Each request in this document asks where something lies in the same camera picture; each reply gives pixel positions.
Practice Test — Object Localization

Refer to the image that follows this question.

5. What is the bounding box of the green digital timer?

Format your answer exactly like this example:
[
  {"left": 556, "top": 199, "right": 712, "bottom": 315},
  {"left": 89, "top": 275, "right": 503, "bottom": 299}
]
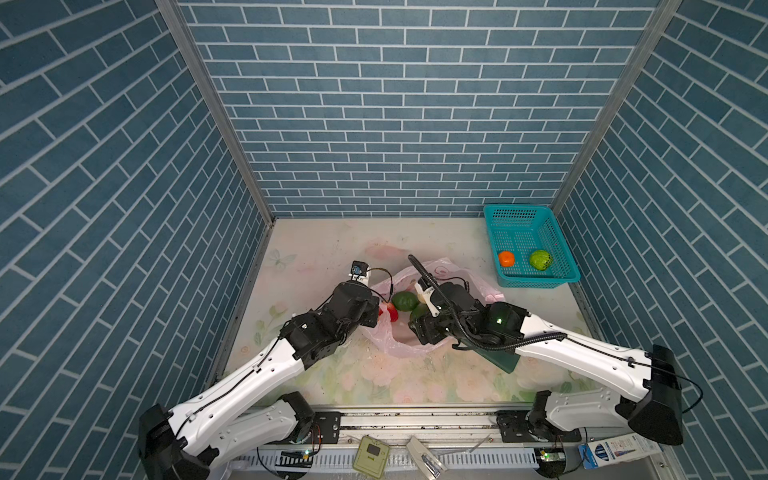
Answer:
[{"left": 353, "top": 436, "right": 391, "bottom": 479}]

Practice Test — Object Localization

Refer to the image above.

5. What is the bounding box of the bright green lime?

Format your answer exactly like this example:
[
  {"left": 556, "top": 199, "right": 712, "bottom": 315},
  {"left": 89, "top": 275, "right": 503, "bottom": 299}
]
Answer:
[{"left": 528, "top": 250, "right": 554, "bottom": 271}]

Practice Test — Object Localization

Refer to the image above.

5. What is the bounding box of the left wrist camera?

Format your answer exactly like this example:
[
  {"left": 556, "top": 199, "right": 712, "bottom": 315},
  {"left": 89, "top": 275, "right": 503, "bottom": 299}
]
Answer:
[{"left": 349, "top": 260, "right": 370, "bottom": 286}]

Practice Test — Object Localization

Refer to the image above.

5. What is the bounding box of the dark green rectangular block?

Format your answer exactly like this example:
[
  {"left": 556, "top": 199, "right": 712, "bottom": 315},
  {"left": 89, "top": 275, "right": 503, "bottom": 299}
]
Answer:
[{"left": 475, "top": 349, "right": 520, "bottom": 374}]

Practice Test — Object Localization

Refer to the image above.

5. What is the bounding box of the pink plastic bag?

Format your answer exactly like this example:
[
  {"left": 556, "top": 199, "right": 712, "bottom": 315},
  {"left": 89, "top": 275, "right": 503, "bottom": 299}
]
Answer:
[{"left": 362, "top": 257, "right": 506, "bottom": 359}]

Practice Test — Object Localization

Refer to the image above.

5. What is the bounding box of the dark green lime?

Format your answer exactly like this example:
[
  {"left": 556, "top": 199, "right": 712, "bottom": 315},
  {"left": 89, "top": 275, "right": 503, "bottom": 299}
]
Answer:
[{"left": 410, "top": 303, "right": 430, "bottom": 320}]

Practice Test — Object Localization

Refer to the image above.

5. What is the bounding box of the red strawberry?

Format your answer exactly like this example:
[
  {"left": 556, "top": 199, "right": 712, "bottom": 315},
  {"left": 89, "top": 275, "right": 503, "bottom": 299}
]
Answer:
[{"left": 386, "top": 303, "right": 399, "bottom": 322}]

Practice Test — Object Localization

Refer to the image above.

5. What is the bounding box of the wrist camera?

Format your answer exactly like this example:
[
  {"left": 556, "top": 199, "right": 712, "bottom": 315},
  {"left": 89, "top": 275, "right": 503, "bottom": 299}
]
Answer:
[
  {"left": 414, "top": 282, "right": 440, "bottom": 317},
  {"left": 349, "top": 260, "right": 370, "bottom": 286}
]

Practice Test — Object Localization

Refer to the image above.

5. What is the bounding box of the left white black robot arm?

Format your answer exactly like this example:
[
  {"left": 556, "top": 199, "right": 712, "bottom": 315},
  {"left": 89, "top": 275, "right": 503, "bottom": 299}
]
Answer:
[{"left": 138, "top": 281, "right": 379, "bottom": 479}]

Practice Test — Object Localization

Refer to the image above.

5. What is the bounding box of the aluminium mounting rail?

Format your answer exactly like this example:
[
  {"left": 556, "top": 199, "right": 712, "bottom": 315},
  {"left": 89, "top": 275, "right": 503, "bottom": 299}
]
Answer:
[{"left": 239, "top": 404, "right": 661, "bottom": 448}]

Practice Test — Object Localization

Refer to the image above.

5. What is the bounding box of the teal plastic basket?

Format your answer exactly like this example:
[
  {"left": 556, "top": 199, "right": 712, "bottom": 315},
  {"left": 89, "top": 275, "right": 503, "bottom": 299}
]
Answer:
[{"left": 483, "top": 204, "right": 581, "bottom": 289}]

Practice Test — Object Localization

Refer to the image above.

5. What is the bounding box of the blue white paper box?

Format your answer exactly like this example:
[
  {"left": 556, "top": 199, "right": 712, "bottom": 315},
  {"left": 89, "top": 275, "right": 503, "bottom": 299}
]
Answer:
[{"left": 579, "top": 433, "right": 662, "bottom": 470}]

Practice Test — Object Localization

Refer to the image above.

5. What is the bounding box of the white small device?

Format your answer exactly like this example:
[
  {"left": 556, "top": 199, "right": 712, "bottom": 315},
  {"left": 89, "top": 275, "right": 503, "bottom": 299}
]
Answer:
[{"left": 406, "top": 437, "right": 448, "bottom": 480}]

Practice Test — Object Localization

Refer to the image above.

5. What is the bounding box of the dark green avocado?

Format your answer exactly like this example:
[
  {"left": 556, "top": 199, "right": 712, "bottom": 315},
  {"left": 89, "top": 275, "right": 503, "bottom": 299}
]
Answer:
[{"left": 392, "top": 291, "right": 420, "bottom": 312}]

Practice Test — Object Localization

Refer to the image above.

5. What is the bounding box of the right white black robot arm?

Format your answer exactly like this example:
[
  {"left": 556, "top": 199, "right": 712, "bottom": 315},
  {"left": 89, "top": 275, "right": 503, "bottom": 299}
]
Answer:
[{"left": 409, "top": 278, "right": 683, "bottom": 446}]

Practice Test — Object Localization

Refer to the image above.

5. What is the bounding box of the orange tangerine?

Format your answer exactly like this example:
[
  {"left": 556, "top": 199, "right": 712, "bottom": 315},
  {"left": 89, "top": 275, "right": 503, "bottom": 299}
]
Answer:
[{"left": 497, "top": 251, "right": 516, "bottom": 268}]

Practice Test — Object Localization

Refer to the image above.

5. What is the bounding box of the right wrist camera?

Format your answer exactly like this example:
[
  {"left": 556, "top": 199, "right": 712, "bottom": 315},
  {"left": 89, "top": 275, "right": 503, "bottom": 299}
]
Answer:
[{"left": 414, "top": 282, "right": 440, "bottom": 317}]

